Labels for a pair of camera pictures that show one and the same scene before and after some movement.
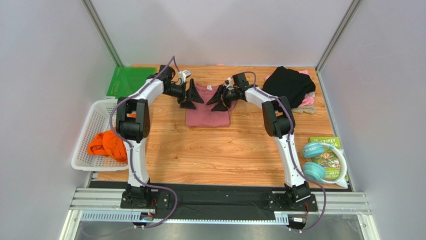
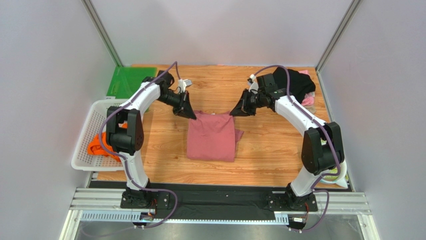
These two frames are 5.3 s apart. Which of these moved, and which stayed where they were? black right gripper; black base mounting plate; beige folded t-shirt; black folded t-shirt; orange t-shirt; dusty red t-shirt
Moved: dusty red t-shirt; black right gripper
Stayed: orange t-shirt; black base mounting plate; beige folded t-shirt; black folded t-shirt
